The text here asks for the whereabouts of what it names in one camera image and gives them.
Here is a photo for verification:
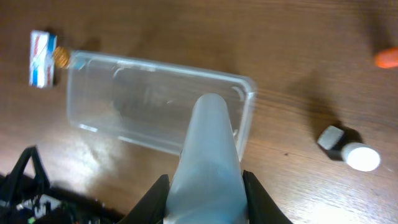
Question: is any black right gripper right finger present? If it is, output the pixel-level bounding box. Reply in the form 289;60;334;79
243;170;292;224

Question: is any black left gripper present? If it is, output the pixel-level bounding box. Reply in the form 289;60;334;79
1;146;124;223

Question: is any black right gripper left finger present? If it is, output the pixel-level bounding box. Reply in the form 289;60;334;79
118;174;170;224

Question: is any white calamine lotion bottle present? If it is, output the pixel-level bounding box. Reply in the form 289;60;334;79
164;93;248;223

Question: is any dark bottle white cap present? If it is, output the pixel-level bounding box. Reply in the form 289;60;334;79
317;125;381;172

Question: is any orange Redoxon tablet tube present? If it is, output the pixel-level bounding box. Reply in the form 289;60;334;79
374;47;398;68

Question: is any clear plastic container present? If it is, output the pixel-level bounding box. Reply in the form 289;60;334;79
67;50;257;156

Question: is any gold lid balm jar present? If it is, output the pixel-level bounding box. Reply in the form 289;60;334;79
53;46;71;69

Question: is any white blue Panadol box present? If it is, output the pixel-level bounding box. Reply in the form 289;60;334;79
29;30;57;88

